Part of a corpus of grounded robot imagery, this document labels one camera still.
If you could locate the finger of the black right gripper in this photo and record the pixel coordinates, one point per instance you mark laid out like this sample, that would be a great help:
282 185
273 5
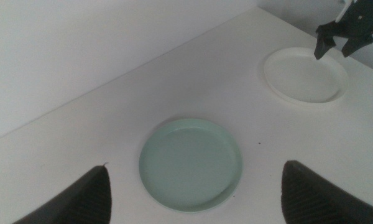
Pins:
325 39
357 43

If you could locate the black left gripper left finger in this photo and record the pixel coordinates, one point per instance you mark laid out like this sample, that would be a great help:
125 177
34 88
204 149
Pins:
84 202

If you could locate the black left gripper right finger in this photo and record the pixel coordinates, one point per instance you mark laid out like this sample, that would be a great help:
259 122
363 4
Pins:
311 199

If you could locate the white shallow bowl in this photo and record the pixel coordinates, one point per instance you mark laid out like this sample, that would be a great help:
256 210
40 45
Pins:
304 77

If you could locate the mint green shallow bowl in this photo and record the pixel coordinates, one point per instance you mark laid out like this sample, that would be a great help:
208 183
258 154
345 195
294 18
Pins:
189 165

